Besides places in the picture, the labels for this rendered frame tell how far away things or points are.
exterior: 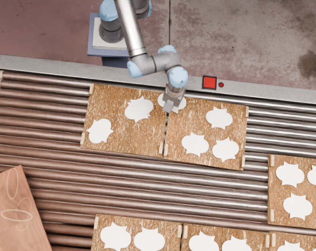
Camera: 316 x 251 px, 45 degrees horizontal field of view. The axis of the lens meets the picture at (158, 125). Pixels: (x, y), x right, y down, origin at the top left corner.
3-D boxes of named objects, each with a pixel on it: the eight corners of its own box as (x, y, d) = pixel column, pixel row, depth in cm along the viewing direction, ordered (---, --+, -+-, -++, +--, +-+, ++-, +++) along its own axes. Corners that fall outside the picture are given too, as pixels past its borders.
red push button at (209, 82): (204, 77, 208) (204, 76, 207) (215, 78, 208) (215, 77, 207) (203, 87, 206) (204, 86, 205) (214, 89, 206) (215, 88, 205)
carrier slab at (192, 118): (171, 95, 203) (171, 94, 202) (247, 107, 204) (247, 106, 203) (162, 159, 193) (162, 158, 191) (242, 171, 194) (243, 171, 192)
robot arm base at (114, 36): (98, 20, 217) (97, 9, 208) (125, 20, 218) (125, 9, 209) (98, 43, 212) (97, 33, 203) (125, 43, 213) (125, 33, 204)
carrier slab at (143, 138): (91, 84, 202) (91, 83, 201) (168, 93, 203) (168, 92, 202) (80, 148, 192) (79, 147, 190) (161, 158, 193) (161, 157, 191)
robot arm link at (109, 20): (97, 14, 206) (95, -2, 194) (121, 9, 209) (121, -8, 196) (103, 33, 203) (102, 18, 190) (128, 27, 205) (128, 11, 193)
